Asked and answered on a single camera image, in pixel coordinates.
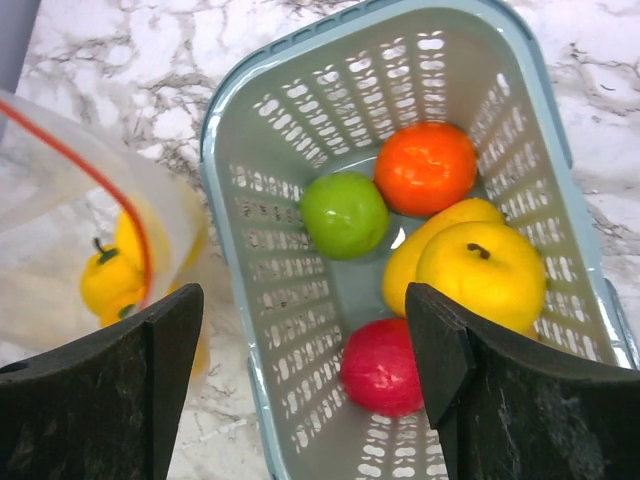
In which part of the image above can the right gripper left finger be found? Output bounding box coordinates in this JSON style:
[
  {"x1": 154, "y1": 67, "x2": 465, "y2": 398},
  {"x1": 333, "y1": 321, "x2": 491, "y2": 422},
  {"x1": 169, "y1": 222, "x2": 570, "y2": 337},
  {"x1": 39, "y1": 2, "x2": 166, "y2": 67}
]
[{"x1": 1, "y1": 283, "x2": 204, "y2": 479}]

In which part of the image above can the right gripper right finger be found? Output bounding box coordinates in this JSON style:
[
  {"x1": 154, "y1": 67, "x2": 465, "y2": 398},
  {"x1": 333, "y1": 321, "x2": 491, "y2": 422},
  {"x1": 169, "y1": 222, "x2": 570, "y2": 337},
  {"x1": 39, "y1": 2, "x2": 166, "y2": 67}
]
[{"x1": 406, "y1": 283, "x2": 639, "y2": 479}]

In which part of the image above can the yellow bell pepper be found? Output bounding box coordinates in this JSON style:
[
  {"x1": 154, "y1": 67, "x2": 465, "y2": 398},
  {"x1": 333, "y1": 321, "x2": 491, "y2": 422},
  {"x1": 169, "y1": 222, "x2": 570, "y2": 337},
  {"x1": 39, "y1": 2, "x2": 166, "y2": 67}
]
[{"x1": 79, "y1": 237, "x2": 143, "y2": 315}]

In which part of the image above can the clear zip bag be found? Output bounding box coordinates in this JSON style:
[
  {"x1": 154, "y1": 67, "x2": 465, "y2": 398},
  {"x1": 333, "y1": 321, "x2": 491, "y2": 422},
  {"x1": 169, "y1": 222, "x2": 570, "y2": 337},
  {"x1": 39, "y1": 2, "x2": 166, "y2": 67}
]
[{"x1": 1, "y1": 92, "x2": 209, "y2": 363}]

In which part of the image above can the orange tangerine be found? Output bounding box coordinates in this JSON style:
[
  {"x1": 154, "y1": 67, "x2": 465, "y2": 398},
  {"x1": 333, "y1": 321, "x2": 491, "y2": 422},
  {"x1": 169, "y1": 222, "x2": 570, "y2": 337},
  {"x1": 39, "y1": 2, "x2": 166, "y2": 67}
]
[{"x1": 374, "y1": 122, "x2": 477, "y2": 217}]

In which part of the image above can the blue plastic basket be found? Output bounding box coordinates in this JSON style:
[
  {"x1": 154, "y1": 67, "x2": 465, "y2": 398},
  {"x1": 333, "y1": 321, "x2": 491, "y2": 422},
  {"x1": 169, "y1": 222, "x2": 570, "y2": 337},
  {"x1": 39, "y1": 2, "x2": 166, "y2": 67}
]
[{"x1": 201, "y1": 1, "x2": 639, "y2": 479}]

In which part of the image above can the orange bell pepper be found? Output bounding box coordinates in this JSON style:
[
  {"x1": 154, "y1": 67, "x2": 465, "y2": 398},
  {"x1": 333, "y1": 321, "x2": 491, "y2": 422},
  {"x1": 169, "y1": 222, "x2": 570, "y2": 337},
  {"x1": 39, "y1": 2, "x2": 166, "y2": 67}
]
[{"x1": 98, "y1": 289, "x2": 143, "y2": 328}]

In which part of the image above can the yellow pear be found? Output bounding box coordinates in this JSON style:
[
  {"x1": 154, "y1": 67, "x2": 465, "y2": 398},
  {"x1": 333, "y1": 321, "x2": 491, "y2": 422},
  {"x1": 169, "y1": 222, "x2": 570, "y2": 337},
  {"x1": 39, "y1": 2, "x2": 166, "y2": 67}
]
[{"x1": 114, "y1": 210, "x2": 144, "y2": 272}]

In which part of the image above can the red apple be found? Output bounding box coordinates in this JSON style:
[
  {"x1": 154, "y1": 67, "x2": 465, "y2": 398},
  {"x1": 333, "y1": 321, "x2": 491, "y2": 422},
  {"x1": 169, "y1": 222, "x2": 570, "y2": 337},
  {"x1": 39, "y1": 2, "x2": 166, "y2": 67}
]
[{"x1": 340, "y1": 318, "x2": 424, "y2": 418}]

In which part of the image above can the yellow apple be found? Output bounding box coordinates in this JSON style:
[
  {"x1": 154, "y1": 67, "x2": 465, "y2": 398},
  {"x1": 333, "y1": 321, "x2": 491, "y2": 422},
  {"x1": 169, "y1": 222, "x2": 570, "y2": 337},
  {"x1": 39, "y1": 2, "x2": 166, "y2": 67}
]
[{"x1": 415, "y1": 221, "x2": 546, "y2": 334}]

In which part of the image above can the yellow mango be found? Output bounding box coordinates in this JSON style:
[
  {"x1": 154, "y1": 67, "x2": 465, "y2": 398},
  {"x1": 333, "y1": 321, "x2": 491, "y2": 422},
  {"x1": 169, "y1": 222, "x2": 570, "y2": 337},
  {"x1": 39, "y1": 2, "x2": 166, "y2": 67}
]
[{"x1": 382, "y1": 197, "x2": 507, "y2": 319}]

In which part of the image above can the green apple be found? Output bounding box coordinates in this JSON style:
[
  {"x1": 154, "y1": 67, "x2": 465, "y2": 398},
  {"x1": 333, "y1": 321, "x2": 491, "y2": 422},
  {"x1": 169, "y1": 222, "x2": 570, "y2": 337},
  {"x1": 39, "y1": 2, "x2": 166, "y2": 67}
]
[{"x1": 299, "y1": 171, "x2": 391, "y2": 261}]

